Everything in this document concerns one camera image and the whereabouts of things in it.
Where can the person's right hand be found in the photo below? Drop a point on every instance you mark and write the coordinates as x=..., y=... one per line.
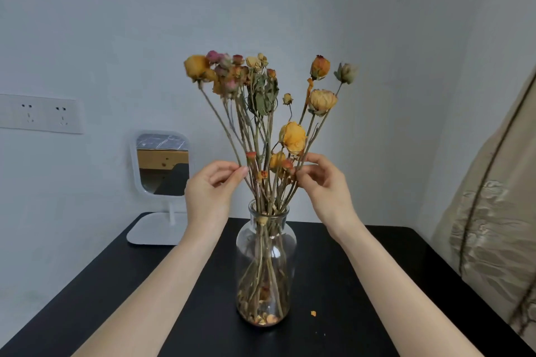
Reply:
x=331, y=197

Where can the person's left hand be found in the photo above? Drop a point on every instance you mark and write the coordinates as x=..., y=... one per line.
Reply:
x=209, y=202

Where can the clear glass vase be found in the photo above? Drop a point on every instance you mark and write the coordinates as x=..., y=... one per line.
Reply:
x=289, y=243

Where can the tiny-bud thin dried flower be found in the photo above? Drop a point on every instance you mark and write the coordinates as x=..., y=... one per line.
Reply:
x=251, y=155

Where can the round yellow dried flower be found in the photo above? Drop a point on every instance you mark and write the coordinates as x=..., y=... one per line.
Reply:
x=277, y=160

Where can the peach pink-edged dried flower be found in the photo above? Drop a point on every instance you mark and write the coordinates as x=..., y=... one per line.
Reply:
x=322, y=101

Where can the person's left forearm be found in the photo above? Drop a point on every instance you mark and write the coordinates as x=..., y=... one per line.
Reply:
x=146, y=306

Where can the person's right forearm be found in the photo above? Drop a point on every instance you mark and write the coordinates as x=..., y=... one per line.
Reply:
x=406, y=302

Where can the pile of dried orange petals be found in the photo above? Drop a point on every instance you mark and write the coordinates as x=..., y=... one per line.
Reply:
x=264, y=319

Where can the white standing mirror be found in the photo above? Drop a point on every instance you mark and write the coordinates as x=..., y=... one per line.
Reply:
x=150, y=231

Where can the black table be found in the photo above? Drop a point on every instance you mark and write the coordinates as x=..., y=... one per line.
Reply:
x=356, y=327

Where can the beige embroidered curtain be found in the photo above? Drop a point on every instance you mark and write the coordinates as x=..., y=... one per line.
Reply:
x=494, y=223

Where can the white wall socket panel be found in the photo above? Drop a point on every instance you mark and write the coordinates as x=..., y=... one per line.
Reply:
x=12, y=112

